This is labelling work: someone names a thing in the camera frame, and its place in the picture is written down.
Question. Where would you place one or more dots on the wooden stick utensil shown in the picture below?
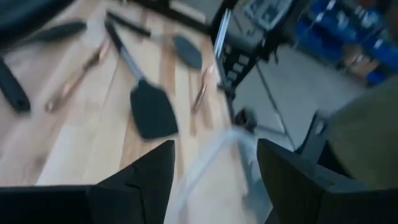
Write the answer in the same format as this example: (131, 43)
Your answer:
(202, 90)

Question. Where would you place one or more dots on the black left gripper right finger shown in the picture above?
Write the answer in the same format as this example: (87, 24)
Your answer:
(304, 199)

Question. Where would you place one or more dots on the silver aluminium bar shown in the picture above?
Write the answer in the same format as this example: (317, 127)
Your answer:
(222, 34)

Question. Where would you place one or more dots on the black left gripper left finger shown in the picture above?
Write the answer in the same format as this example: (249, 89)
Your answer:
(140, 193)

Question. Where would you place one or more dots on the black slotted spoon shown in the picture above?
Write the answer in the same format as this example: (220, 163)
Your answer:
(65, 30)

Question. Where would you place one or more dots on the shelf with blue bins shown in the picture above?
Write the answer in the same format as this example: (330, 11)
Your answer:
(326, 21)

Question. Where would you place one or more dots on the copper coloured table knife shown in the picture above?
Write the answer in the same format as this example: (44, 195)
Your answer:
(74, 81)

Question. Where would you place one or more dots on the clear plastic container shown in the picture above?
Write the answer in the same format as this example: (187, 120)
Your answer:
(245, 155)

